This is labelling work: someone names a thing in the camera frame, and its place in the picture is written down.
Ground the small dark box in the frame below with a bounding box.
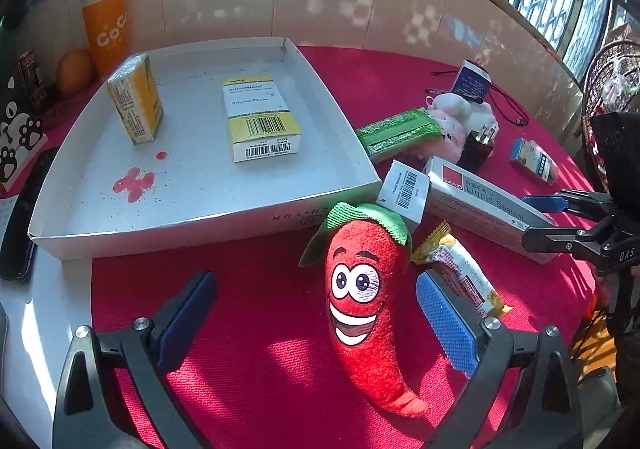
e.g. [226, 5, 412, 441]
[17, 49, 47, 100]

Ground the dark blue box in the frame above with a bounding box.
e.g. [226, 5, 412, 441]
[452, 60, 492, 102]

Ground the small blue and white box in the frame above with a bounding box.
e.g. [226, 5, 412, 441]
[510, 138, 560, 186]

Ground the red tablecloth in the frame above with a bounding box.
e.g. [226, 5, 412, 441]
[42, 46, 601, 449]

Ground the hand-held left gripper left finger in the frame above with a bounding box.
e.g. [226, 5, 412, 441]
[52, 270, 219, 449]

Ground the yellow snack bar packet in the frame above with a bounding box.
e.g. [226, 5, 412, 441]
[410, 221, 513, 321]

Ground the black charger plug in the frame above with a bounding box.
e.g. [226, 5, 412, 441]
[457, 124, 501, 174]

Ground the wicker hanging chair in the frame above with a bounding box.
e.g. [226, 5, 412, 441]
[582, 41, 640, 190]

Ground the long white sealant box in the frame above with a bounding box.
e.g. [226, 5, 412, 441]
[422, 155, 557, 265]

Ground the orange paper cup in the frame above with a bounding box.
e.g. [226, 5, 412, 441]
[80, 0, 132, 80]

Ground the white and yellow medicine box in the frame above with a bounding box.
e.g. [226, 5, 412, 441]
[221, 75, 303, 164]

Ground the small yellow carton box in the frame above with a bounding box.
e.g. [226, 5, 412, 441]
[106, 54, 165, 146]

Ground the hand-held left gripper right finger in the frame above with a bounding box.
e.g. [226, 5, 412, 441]
[415, 270, 583, 449]

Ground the black phone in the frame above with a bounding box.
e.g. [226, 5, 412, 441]
[0, 146, 58, 282]

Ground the green snack packet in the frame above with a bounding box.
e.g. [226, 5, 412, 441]
[355, 108, 445, 164]

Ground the black cable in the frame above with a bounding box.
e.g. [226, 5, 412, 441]
[432, 71, 529, 126]

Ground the black paw print bag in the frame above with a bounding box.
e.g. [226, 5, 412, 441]
[0, 19, 48, 192]

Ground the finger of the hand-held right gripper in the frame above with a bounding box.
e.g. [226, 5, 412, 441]
[522, 224, 608, 260]
[522, 190, 616, 223]

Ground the white cardboard tray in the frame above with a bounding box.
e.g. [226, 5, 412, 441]
[27, 36, 383, 262]

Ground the orange fruit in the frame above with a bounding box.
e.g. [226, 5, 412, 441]
[55, 50, 96, 96]

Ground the red chili plush toy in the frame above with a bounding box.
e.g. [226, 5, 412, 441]
[299, 202, 431, 419]

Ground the pink plush toy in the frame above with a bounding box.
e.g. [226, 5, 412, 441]
[425, 93, 500, 164]

